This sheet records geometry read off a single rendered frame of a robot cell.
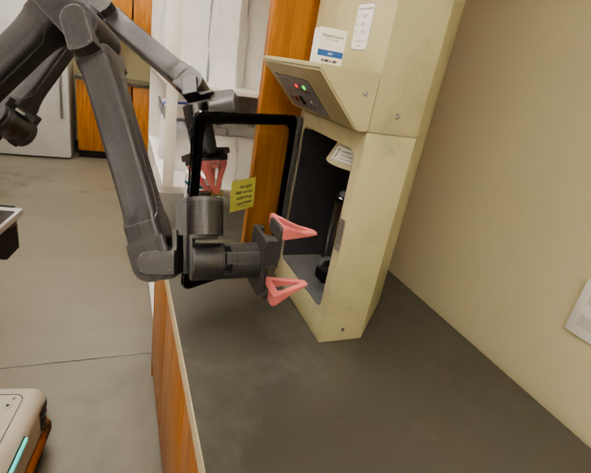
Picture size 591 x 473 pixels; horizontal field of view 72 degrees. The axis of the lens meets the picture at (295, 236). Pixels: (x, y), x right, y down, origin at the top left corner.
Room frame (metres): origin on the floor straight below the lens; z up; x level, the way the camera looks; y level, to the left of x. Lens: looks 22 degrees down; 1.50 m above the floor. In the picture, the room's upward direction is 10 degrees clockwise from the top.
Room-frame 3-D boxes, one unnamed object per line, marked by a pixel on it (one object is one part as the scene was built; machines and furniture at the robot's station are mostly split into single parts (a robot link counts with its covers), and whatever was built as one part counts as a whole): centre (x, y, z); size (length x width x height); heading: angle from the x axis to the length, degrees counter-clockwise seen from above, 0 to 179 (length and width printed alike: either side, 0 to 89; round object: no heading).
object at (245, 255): (0.58, 0.07, 1.20); 0.07 x 0.07 x 0.10; 26
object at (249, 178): (0.92, 0.14, 1.19); 0.30 x 0.01 x 0.40; 143
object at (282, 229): (0.62, 0.01, 1.24); 0.09 x 0.07 x 0.07; 116
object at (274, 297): (0.62, 0.01, 1.17); 0.09 x 0.07 x 0.07; 116
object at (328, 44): (0.84, 0.00, 1.54); 0.05 x 0.05 x 0.06; 14
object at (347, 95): (0.88, 0.03, 1.46); 0.32 x 0.12 x 0.10; 25
